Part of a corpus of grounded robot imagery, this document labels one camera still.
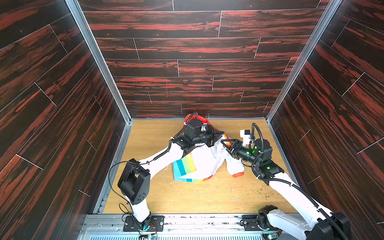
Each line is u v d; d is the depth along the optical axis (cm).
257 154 57
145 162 48
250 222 73
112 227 73
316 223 40
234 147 66
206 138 69
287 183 50
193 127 60
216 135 69
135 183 46
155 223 74
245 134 70
